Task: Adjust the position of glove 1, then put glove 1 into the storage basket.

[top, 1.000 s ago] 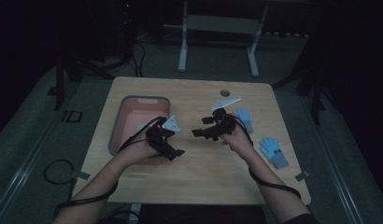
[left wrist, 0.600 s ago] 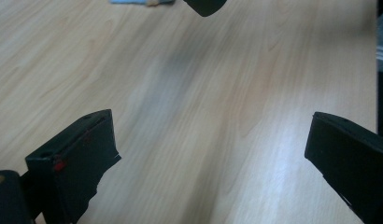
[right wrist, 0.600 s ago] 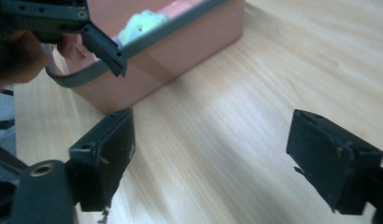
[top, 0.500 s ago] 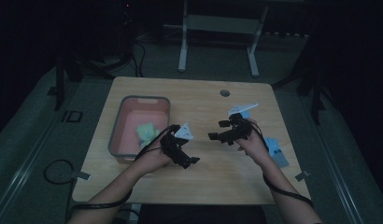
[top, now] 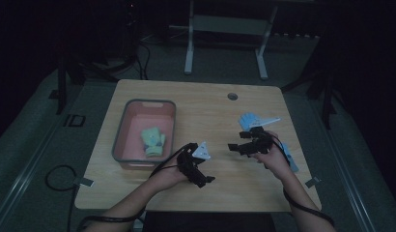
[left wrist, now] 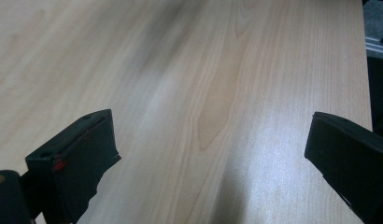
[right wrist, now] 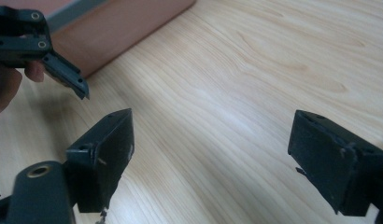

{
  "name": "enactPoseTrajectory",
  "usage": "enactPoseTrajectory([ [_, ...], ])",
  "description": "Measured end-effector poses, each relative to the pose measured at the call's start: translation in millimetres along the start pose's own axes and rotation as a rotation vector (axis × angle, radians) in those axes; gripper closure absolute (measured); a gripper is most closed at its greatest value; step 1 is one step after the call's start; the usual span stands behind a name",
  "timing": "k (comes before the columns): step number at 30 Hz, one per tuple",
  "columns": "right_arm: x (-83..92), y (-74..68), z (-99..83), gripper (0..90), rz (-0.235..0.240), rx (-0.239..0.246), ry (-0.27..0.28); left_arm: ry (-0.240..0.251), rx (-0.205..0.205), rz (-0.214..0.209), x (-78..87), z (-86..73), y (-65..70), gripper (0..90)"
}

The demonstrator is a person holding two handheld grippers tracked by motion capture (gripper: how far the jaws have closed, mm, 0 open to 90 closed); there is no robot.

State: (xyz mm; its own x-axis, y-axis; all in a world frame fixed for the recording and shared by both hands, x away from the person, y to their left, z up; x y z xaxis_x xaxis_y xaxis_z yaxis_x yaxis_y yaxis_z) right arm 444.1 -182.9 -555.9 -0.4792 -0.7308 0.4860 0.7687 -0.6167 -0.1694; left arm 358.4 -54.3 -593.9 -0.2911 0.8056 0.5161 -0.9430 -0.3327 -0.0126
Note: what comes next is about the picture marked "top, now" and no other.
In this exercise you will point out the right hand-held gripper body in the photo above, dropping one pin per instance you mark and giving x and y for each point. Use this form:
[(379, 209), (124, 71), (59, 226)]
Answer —
[(260, 141)]

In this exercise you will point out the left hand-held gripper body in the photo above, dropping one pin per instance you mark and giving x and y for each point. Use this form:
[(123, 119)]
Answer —
[(186, 164)]

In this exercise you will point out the green knit glove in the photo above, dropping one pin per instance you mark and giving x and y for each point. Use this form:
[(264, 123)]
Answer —
[(150, 133), (163, 139)]

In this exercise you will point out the pink plastic bin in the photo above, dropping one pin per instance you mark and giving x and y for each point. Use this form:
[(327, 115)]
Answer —
[(135, 129)]

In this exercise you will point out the person's left hand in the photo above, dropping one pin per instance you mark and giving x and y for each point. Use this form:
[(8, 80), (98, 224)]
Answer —
[(167, 177)]

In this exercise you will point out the person's right hand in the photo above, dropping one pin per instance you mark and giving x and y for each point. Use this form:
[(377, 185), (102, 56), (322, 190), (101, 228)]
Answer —
[(276, 161)]

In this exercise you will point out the grey table edge clip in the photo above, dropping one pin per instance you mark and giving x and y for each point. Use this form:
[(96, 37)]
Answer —
[(85, 182), (312, 182)]

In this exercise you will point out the black stand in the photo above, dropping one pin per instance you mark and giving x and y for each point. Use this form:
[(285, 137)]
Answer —
[(61, 87), (328, 96)]

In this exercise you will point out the white metal stand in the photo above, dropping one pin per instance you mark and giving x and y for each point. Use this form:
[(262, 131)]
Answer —
[(225, 24)]

